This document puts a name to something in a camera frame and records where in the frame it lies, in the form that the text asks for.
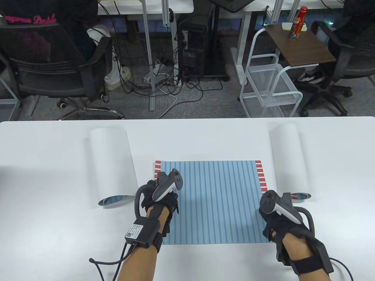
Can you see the person's left hand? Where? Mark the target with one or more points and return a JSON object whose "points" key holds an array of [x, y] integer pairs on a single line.
{"points": [[148, 202]]}

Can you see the person's right hand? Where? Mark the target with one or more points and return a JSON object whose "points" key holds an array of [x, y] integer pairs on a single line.
{"points": [[281, 228]]}

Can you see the white and black controller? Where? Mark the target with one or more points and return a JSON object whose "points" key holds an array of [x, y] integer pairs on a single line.
{"points": [[272, 202], [164, 190]]}

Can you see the paper sheet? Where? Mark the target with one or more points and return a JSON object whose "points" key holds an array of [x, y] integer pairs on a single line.
{"points": [[112, 164]]}

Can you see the blue striped mouse pad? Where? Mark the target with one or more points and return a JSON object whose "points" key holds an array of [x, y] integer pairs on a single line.
{"points": [[288, 158], [216, 205]]}

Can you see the person's right forearm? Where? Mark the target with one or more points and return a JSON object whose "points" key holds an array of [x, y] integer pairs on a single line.
{"points": [[296, 248]]}

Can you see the person's left forearm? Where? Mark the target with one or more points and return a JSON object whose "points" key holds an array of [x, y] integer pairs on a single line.
{"points": [[137, 263]]}

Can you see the round white plug adapter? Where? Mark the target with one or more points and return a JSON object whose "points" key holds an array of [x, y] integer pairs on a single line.
{"points": [[125, 74]]}

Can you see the white power strip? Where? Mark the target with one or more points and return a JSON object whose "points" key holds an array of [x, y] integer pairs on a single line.
{"points": [[156, 68]]}

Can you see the black computer tower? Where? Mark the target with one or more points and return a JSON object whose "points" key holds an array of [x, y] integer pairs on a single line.
{"points": [[193, 52]]}

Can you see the black mesh office chair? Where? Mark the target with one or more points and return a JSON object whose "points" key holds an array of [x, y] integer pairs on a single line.
{"points": [[351, 58], [49, 79]]}

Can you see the grey metal desk leg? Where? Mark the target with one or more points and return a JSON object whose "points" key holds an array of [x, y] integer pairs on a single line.
{"points": [[8, 102]]}

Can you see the brown wooden side table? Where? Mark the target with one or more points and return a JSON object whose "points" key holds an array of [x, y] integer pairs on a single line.
{"points": [[304, 49]]}

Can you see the white desk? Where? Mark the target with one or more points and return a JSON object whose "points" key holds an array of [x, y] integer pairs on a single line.
{"points": [[243, 44], [175, 7]]}

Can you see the red bottle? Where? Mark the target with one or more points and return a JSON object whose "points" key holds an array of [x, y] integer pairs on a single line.
{"points": [[297, 25]]}

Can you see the aluminium frame post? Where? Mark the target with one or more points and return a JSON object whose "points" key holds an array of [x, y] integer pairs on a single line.
{"points": [[277, 11], [167, 11], [148, 44]]}

